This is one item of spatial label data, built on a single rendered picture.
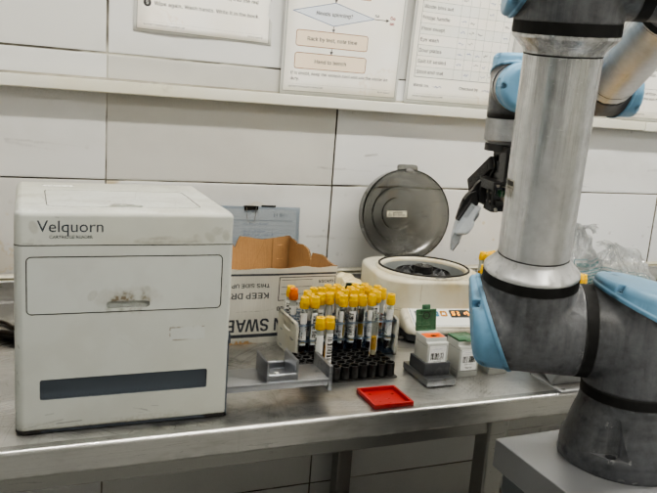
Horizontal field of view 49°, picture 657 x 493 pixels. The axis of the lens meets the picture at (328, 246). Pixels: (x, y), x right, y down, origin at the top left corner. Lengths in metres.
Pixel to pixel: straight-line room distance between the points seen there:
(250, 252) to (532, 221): 0.89
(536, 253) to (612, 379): 0.18
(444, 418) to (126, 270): 0.55
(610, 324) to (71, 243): 0.67
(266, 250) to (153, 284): 0.67
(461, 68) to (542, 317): 1.08
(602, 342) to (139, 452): 0.61
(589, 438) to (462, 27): 1.16
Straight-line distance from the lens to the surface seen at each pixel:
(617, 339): 0.91
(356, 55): 1.73
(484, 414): 1.24
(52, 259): 0.98
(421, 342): 1.26
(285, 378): 1.11
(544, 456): 0.99
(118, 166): 1.61
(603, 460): 0.96
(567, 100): 0.83
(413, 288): 1.48
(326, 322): 1.19
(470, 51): 1.88
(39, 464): 1.03
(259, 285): 1.35
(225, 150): 1.65
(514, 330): 0.89
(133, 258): 0.99
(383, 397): 1.18
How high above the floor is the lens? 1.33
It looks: 11 degrees down
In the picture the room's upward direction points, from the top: 4 degrees clockwise
